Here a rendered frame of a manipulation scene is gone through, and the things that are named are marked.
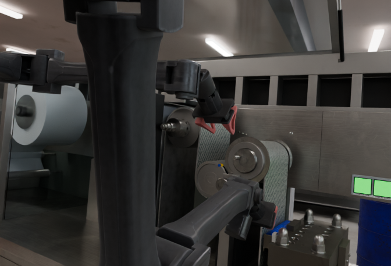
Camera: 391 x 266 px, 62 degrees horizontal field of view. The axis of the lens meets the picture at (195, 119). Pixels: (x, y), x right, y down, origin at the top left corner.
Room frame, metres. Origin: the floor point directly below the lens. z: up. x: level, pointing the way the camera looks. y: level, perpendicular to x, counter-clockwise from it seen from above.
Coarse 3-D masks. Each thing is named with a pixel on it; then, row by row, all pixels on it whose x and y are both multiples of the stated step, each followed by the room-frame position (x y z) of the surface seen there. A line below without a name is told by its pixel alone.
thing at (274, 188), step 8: (272, 176) 1.03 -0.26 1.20; (280, 176) 1.11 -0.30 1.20; (264, 184) 0.98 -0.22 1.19; (272, 184) 1.04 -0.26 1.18; (280, 184) 1.11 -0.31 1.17; (264, 192) 0.98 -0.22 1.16; (272, 192) 1.04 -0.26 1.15; (280, 192) 1.12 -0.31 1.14; (264, 200) 0.98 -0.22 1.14; (272, 200) 1.05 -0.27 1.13; (280, 200) 1.12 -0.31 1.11; (280, 208) 1.13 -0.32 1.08; (280, 216) 1.14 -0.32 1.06; (264, 232) 1.00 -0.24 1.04
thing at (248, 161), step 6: (240, 150) 1.00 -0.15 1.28; (246, 150) 0.99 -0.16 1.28; (240, 156) 1.00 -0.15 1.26; (246, 156) 0.99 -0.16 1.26; (252, 156) 0.98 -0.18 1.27; (234, 162) 1.01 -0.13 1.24; (240, 162) 1.00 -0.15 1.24; (246, 162) 0.99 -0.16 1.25; (252, 162) 0.98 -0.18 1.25; (240, 168) 1.00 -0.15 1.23; (246, 168) 0.99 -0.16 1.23; (252, 168) 0.98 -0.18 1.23
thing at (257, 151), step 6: (240, 144) 1.01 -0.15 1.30; (246, 144) 1.00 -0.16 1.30; (252, 144) 0.99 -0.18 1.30; (234, 150) 1.02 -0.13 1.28; (252, 150) 0.99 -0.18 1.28; (258, 150) 0.98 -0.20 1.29; (258, 156) 0.98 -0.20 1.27; (258, 162) 0.98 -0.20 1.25; (234, 168) 1.02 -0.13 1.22; (258, 168) 0.98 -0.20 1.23; (240, 174) 1.01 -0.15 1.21; (246, 174) 1.00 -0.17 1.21; (252, 174) 0.99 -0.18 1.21; (258, 174) 0.98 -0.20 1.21
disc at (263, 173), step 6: (240, 138) 1.02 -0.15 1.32; (246, 138) 1.01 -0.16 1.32; (252, 138) 1.00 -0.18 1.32; (234, 144) 1.03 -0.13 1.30; (258, 144) 0.99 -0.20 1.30; (228, 150) 1.04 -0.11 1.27; (264, 150) 0.98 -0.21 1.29; (228, 156) 1.04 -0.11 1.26; (264, 156) 0.98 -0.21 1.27; (228, 162) 1.04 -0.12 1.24; (264, 162) 0.98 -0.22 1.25; (228, 168) 1.04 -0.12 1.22; (264, 168) 0.98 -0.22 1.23; (264, 174) 0.98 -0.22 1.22; (252, 180) 1.00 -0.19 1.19; (258, 180) 0.98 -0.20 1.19
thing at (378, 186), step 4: (376, 180) 1.10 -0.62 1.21; (376, 184) 1.10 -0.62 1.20; (380, 184) 1.09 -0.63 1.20; (384, 184) 1.09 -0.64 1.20; (388, 184) 1.08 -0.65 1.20; (376, 188) 1.10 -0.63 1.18; (380, 188) 1.09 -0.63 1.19; (384, 188) 1.09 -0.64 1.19; (388, 188) 1.08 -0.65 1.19; (376, 192) 1.10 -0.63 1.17; (380, 192) 1.09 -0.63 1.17; (384, 192) 1.09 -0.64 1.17; (388, 192) 1.08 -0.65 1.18; (384, 196) 1.09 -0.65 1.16; (388, 196) 1.08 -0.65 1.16
